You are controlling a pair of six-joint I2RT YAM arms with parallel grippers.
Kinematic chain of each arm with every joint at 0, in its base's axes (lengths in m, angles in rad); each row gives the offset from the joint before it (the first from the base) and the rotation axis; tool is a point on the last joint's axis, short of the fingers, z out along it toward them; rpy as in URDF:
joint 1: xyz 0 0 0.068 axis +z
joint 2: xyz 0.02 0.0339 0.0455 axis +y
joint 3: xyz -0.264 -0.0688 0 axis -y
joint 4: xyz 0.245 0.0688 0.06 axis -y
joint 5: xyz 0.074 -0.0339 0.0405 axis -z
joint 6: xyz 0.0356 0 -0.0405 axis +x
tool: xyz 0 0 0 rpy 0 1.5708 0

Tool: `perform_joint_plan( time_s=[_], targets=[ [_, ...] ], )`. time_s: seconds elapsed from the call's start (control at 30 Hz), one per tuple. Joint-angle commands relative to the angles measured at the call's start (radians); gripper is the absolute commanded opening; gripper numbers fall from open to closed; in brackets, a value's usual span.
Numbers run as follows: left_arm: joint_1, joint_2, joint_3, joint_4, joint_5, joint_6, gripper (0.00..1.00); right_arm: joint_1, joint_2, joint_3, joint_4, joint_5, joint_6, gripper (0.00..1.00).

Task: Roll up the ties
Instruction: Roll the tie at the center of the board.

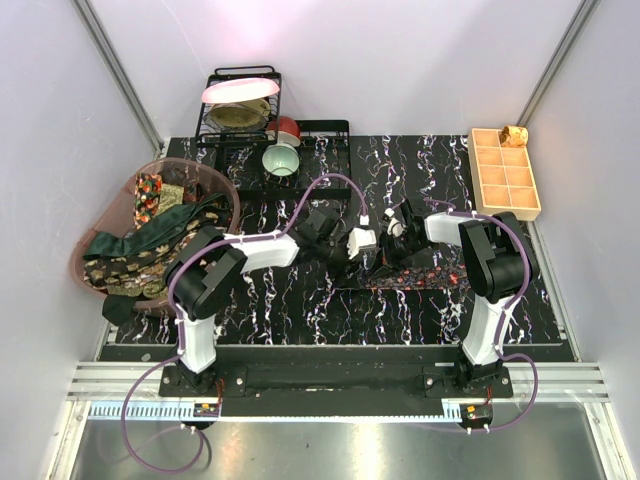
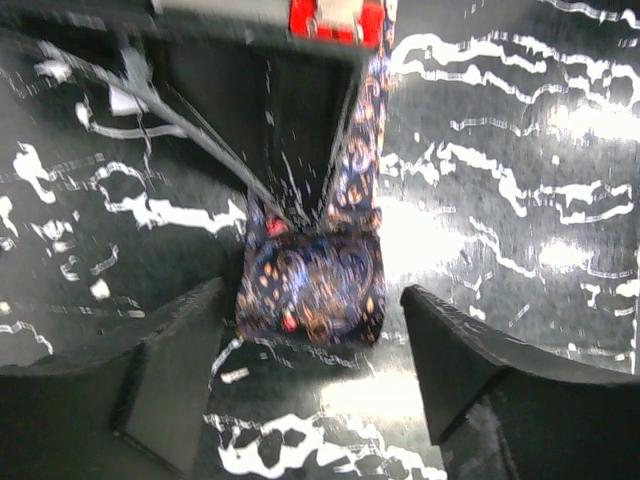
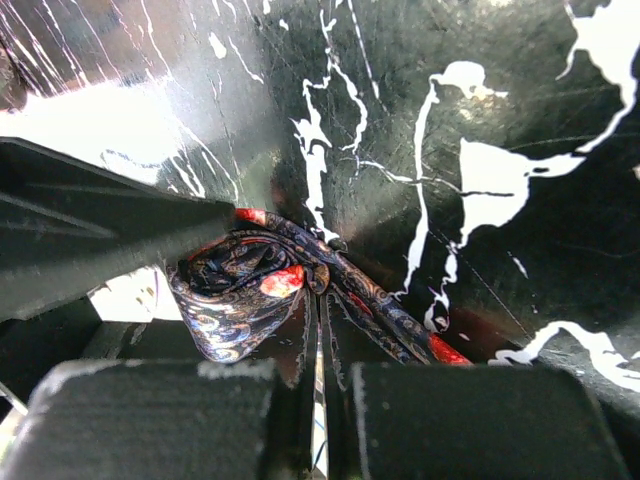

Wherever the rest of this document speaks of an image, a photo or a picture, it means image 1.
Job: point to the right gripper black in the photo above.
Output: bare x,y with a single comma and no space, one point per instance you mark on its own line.
388,258

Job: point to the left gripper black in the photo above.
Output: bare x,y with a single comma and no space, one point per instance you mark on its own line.
346,279

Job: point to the dark floral red-dotted tie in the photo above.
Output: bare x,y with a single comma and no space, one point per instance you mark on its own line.
420,278

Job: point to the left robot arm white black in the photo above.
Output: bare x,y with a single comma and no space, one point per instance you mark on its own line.
207,270

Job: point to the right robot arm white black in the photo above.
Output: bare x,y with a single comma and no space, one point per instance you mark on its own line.
497,257

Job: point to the wooden compartment box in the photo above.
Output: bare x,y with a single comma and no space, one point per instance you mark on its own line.
502,176

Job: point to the pale green ceramic bowl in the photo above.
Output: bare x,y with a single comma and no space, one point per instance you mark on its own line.
280,159

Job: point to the red bowl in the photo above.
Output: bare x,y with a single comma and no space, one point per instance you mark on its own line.
285,130

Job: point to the rolled beige tie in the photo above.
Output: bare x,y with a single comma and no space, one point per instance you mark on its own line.
513,137

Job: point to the olive yellow plate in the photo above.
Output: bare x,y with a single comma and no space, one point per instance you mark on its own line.
242,116

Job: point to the olive gold patterned tie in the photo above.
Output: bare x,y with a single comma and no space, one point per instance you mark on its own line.
170,196

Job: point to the pink plate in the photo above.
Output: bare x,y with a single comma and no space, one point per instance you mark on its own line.
239,90

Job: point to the colourful cartoon pattern tie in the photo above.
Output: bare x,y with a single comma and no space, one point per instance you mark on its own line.
147,197

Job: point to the dark green tie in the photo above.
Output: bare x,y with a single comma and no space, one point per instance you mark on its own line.
117,308

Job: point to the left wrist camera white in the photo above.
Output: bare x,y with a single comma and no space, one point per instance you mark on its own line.
361,240

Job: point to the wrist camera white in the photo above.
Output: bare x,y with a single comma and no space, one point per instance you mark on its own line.
361,240
394,227

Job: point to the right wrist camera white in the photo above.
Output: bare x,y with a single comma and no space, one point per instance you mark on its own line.
394,227

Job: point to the black wire dish rack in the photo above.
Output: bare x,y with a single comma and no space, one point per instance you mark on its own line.
324,146

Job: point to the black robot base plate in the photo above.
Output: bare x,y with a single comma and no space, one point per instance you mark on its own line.
351,402

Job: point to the aluminium frame rail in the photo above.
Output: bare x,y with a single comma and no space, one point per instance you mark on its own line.
112,380

